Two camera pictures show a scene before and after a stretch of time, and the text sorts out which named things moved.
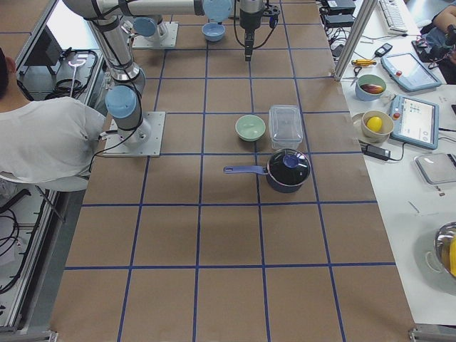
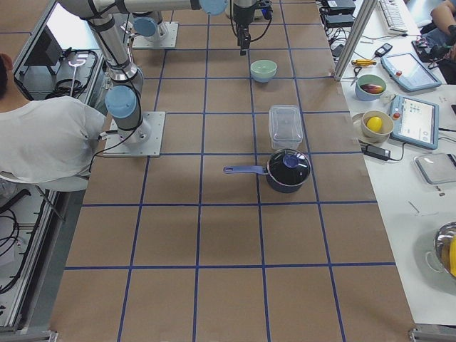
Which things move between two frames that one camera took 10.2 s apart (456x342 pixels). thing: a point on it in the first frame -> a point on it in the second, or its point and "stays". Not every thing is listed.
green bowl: [250, 127] -> [263, 68]
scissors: [355, 71] stays
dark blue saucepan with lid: [287, 170] stays
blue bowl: [213, 31] -> [263, 78]
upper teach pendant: [406, 71] stays
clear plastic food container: [285, 126] stays
